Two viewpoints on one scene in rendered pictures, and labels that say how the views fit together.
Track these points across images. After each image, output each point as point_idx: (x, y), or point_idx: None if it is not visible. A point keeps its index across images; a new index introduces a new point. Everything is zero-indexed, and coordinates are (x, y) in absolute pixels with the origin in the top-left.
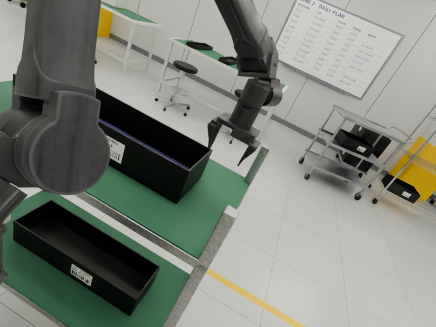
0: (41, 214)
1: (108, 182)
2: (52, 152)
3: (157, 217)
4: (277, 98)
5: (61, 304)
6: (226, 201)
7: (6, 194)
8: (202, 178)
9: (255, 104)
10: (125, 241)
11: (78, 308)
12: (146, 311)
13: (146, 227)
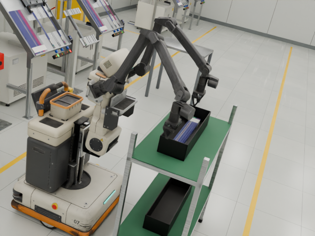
0: (185, 183)
1: (158, 136)
2: (107, 82)
3: (145, 146)
4: (183, 114)
5: (142, 203)
6: (170, 167)
7: (102, 86)
8: (183, 161)
9: (171, 109)
10: (191, 223)
11: (142, 209)
12: (146, 234)
13: (139, 143)
